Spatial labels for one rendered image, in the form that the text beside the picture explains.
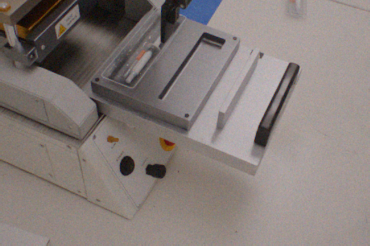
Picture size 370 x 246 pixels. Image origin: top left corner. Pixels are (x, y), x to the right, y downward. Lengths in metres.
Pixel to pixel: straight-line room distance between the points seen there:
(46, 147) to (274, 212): 0.41
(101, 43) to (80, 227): 0.32
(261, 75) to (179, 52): 0.14
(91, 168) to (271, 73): 0.33
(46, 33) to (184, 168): 0.37
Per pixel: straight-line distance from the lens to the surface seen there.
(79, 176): 0.88
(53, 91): 0.77
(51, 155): 0.87
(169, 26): 0.76
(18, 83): 0.79
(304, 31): 1.28
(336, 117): 1.11
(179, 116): 0.73
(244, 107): 0.79
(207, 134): 0.75
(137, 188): 0.91
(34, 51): 0.77
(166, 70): 0.79
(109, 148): 0.84
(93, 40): 0.94
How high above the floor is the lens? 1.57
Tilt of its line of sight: 49 degrees down
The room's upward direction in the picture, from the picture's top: 8 degrees clockwise
